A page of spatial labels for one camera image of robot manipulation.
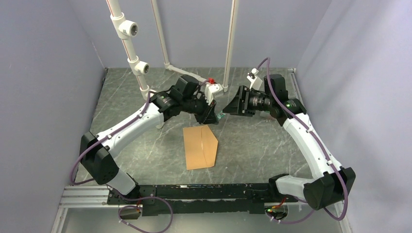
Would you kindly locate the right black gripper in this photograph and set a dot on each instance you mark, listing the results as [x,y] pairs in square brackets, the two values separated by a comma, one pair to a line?
[237,107]

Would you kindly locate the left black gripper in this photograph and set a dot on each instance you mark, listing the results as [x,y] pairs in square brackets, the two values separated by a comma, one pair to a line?
[208,116]

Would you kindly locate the green white glue stick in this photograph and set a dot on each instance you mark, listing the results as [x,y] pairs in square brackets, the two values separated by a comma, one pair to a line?
[220,115]

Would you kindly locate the brown paper envelope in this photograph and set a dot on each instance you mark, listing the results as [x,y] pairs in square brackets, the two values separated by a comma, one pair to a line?
[200,147]

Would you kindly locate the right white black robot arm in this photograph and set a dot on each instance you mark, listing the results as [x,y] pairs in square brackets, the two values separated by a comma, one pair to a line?
[330,182]

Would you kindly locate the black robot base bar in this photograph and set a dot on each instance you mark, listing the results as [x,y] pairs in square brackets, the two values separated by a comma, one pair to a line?
[253,198]

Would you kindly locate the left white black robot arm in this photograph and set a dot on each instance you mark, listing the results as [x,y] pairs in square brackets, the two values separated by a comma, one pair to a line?
[97,152]

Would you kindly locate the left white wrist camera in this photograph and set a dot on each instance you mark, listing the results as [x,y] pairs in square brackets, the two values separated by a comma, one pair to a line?
[212,90]

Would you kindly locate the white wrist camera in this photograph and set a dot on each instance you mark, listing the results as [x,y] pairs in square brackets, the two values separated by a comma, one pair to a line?
[212,90]
[254,79]

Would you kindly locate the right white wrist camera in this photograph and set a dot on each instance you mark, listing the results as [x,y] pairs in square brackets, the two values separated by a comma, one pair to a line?
[254,79]

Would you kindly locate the aluminium rail frame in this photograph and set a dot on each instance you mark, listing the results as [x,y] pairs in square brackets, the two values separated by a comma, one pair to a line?
[250,150]

